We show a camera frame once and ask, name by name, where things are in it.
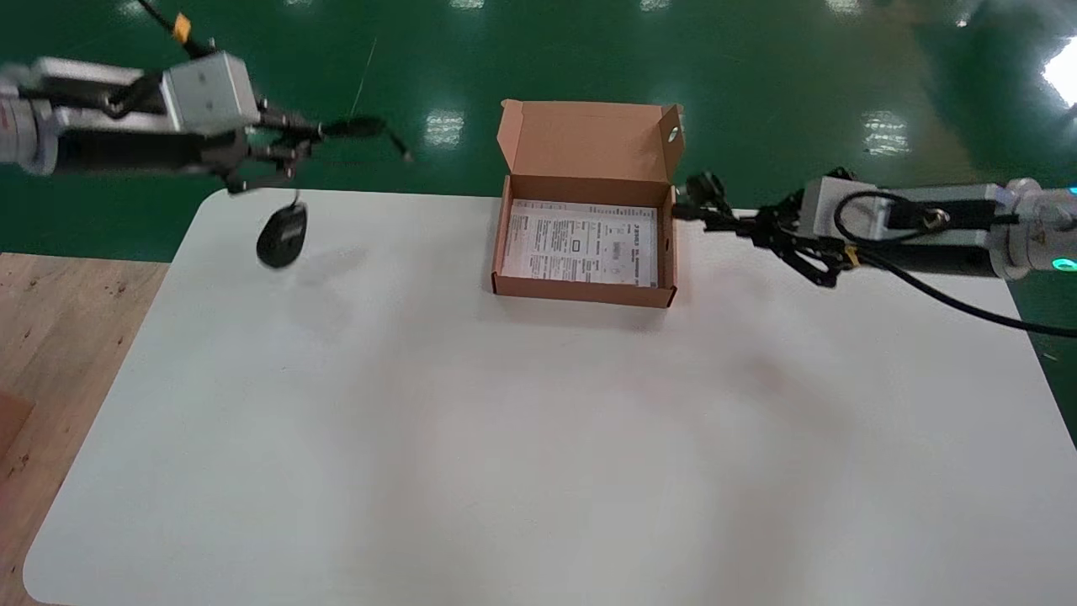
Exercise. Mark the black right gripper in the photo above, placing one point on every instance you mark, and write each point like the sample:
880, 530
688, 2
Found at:
925, 259

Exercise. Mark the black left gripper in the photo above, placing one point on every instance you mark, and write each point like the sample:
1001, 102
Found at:
240, 151

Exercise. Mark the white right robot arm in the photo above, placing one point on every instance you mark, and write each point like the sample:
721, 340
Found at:
1035, 227

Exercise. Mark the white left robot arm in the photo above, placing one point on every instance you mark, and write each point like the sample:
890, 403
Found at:
50, 135

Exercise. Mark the brown cardboard storage box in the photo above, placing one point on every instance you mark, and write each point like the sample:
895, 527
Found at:
589, 139

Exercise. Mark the white printed instruction sheet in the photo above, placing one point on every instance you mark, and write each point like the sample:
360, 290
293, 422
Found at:
580, 244

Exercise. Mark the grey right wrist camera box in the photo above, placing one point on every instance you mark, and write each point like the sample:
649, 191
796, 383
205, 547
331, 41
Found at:
820, 210

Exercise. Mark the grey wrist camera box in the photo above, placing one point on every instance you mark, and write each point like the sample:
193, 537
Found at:
820, 210
210, 93

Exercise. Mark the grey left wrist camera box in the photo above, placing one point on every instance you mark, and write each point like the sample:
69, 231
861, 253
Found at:
210, 93

